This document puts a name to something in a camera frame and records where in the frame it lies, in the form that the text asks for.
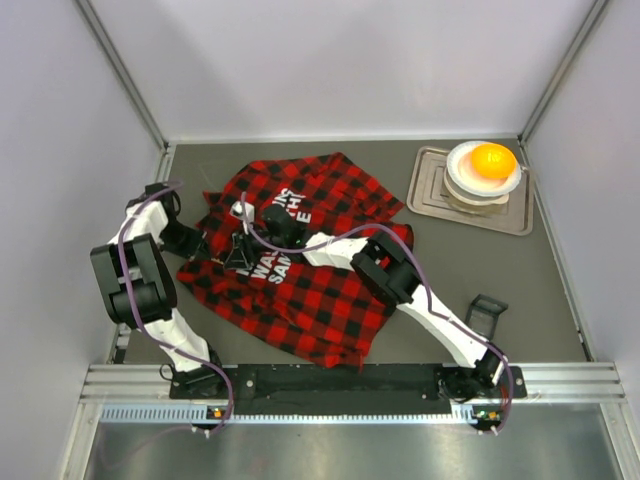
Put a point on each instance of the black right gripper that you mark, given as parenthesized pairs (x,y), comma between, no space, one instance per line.
(245,242)

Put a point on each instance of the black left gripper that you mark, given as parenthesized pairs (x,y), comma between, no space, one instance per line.
(195,243)

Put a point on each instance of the red black plaid shirt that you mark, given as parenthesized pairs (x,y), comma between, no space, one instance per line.
(321,314)

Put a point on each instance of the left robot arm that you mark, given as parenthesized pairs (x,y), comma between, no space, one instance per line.
(138,290)

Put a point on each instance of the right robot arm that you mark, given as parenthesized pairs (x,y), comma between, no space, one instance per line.
(392,274)

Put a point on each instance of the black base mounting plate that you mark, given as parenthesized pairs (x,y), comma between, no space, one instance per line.
(378,389)

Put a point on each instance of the metal tray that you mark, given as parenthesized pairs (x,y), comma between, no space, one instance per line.
(433,193)

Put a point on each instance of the orange ball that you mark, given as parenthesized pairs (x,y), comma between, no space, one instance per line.
(493,161)

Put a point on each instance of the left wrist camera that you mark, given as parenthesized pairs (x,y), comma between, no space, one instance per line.
(165,192)

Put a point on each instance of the perforated cable duct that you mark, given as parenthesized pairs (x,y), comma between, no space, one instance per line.
(201,414)

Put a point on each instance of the black metal bracket stand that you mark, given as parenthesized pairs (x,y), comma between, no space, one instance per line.
(483,315)

